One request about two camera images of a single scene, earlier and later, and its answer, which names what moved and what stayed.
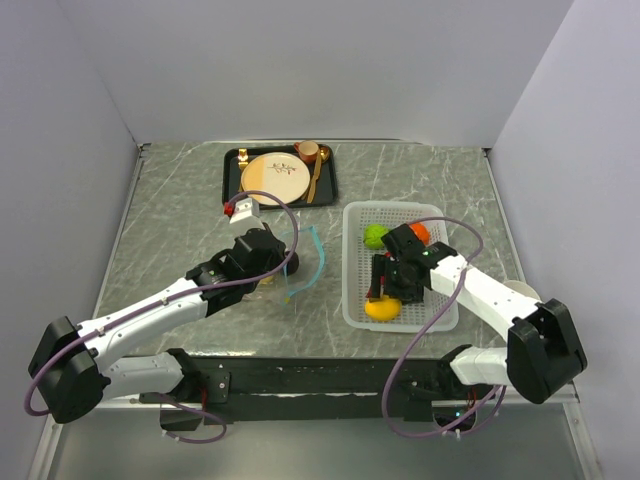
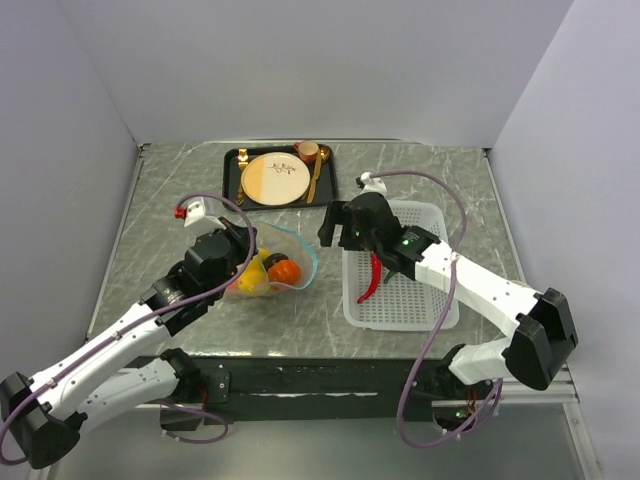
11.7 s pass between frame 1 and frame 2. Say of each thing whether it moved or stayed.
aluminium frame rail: stayed
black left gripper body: moved
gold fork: stayed
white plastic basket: stayed
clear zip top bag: moved
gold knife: stayed
